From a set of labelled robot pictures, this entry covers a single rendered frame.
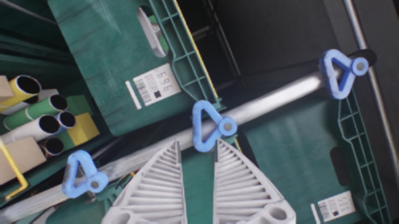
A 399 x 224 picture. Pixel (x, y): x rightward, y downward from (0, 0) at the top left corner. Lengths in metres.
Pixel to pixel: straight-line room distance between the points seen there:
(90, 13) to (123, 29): 0.08
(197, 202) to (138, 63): 0.34
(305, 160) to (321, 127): 0.09
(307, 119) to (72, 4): 0.56
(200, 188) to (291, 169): 0.22
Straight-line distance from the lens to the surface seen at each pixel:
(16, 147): 0.70
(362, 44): 0.46
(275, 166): 0.42
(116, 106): 0.36
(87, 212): 0.50
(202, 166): 0.35
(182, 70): 0.30
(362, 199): 0.55
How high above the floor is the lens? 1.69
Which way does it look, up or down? 1 degrees down
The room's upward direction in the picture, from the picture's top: 66 degrees clockwise
